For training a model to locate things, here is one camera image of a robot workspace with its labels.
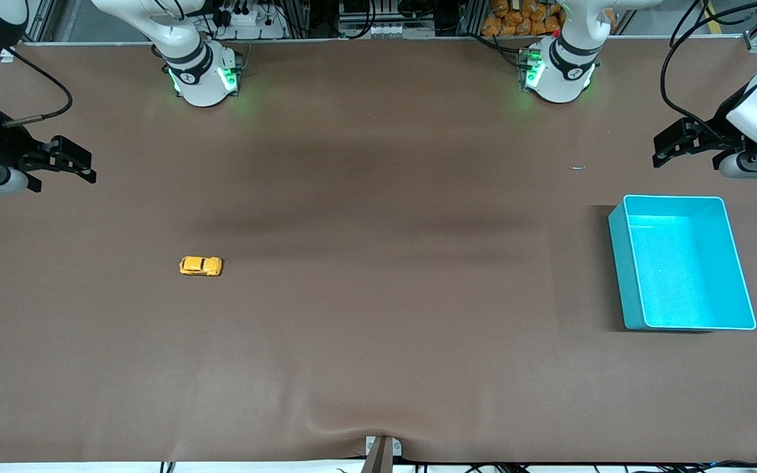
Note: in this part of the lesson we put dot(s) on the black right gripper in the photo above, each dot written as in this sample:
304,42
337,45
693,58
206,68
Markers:
5,143

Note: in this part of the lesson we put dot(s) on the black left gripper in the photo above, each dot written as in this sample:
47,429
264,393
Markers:
711,134

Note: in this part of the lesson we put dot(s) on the yellow beetle toy car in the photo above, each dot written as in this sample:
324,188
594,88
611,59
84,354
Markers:
201,266

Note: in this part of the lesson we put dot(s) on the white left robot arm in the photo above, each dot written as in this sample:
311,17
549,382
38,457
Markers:
559,72

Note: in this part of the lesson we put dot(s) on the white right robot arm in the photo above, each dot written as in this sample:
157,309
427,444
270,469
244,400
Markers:
201,72

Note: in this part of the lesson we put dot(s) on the teal plastic bin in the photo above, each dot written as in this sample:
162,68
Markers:
687,276

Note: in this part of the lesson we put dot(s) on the orange packets pile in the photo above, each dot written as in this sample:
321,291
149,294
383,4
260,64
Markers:
523,20

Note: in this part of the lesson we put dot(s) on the white power strip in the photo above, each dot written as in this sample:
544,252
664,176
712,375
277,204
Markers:
247,20

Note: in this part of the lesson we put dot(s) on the brown table mat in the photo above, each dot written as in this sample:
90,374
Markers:
378,263

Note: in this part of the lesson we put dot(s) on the small white corner bracket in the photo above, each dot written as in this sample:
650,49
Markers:
7,54

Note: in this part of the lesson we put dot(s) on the grey table clamp bracket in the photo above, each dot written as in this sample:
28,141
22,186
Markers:
378,456

